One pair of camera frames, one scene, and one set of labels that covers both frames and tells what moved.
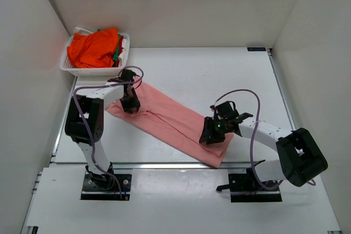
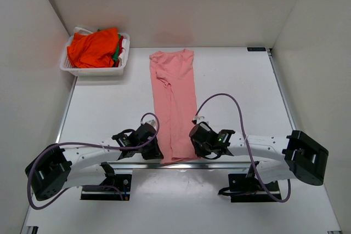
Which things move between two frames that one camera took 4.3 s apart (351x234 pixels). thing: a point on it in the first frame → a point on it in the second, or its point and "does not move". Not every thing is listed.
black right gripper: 209,136 → 199,153
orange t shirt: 94,49 does not move
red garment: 121,48 does not move
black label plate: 256,49 does not move
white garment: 77,29 does not move
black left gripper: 135,103 → 154,153
